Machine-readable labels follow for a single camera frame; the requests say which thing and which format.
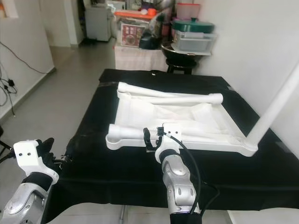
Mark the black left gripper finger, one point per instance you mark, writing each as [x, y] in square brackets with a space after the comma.
[47, 151]

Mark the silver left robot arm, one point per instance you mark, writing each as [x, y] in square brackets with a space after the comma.
[28, 205]

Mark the white plastic table top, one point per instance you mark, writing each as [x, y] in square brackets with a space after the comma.
[182, 114]

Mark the black table cloth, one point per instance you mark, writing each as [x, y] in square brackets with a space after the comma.
[121, 182]

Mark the black wok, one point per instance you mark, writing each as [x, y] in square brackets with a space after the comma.
[177, 58]

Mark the black plastic bag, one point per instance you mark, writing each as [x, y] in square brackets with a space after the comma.
[149, 42]

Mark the red printed food box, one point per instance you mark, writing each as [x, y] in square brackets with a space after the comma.
[131, 37]

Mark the clear plastic storage box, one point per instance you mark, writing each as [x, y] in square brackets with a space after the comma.
[194, 42]

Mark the white appliance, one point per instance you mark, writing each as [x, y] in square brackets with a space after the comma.
[98, 25]

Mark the clear bin orange lid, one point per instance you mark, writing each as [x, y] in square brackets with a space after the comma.
[131, 14]

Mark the small orange cup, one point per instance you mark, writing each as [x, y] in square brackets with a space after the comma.
[152, 11]

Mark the clear container red lid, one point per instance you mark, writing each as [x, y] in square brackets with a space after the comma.
[188, 11]

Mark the steel pot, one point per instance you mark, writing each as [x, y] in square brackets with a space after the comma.
[163, 5]

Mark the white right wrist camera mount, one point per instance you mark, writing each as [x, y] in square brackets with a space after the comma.
[170, 131]

